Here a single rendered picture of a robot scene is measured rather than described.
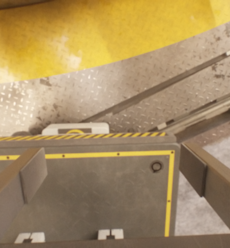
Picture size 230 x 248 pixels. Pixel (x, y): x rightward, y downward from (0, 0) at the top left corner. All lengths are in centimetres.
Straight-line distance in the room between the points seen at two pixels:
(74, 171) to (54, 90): 41
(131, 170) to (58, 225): 30
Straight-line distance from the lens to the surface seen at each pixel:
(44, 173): 17
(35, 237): 72
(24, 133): 82
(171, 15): 88
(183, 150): 16
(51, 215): 67
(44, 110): 86
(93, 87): 80
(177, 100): 87
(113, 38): 82
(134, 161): 54
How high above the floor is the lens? 80
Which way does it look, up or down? 75 degrees down
